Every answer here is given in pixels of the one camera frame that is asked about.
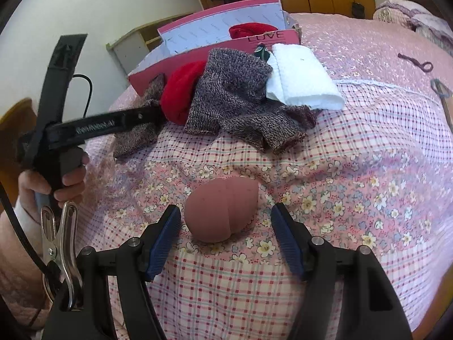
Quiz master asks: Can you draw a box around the thick black braided cable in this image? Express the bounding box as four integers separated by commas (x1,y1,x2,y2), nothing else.
0,179,54,301

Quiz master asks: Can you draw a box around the smartphone in clear case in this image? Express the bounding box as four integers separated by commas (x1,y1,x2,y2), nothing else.
440,90,453,133

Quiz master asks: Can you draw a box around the red plush sock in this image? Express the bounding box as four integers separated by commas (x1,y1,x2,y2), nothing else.
228,22,278,39
160,60,208,125

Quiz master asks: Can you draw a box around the grey knit glove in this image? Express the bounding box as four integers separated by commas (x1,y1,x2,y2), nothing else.
184,47,319,154
112,73,167,160

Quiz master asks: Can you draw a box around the metal spring clip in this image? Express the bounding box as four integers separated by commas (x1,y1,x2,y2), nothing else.
40,201,84,310

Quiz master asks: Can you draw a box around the white desk with shelves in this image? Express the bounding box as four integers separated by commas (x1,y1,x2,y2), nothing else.
105,13,193,78

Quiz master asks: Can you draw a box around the purple hair tie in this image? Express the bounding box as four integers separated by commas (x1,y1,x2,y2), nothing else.
397,52,434,73

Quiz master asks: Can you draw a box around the wooden bed footboard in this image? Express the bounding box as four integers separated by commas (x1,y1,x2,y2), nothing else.
0,98,40,199

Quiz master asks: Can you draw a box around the pink cardboard box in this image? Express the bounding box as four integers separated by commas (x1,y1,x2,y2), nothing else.
127,0,303,96

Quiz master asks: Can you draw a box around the person's left hand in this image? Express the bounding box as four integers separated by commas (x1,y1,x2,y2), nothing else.
18,152,90,209

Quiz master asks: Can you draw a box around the thin black cable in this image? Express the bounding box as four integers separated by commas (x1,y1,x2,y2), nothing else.
71,74,93,119

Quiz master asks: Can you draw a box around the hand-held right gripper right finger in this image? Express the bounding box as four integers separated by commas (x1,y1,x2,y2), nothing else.
271,203,413,340

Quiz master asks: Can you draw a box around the purple frilled pillow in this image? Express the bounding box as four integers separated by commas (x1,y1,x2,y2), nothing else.
407,12,453,46
373,0,425,25

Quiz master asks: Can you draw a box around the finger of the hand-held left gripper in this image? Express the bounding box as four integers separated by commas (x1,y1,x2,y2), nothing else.
118,106,167,132

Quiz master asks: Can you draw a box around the pink floral bed sheet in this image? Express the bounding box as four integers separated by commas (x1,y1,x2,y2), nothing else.
76,12,453,340

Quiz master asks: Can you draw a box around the white textured towel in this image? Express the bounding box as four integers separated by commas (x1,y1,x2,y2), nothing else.
265,43,345,110

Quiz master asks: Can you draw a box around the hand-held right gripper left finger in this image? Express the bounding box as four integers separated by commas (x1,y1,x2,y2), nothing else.
42,205,182,340

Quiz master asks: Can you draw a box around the blue hair tie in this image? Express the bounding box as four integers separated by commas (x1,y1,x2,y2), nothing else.
430,78,453,98

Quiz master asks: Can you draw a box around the person's left forearm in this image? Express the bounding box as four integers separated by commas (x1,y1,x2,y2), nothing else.
0,202,54,330

